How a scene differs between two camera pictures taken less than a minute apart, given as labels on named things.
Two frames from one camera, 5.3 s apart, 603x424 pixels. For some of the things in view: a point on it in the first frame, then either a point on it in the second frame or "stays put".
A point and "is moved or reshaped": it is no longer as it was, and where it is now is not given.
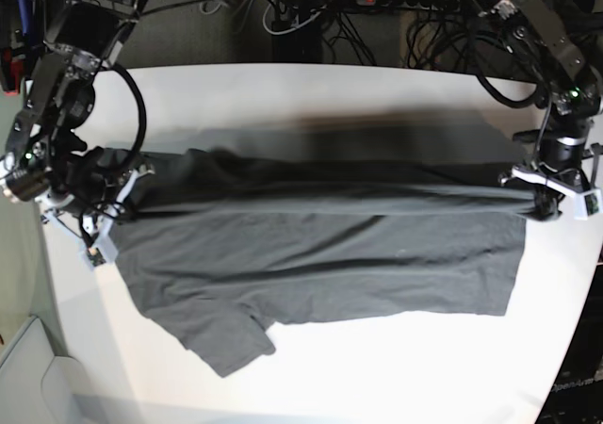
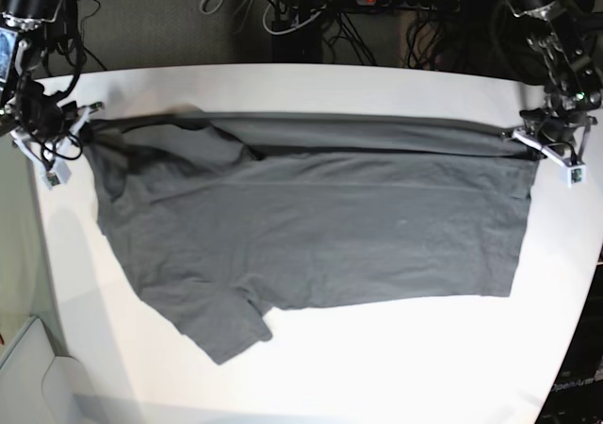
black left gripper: [88, 183] → [42, 116]
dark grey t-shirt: [217, 244] is moved or reshaped
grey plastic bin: [37, 386] stays put
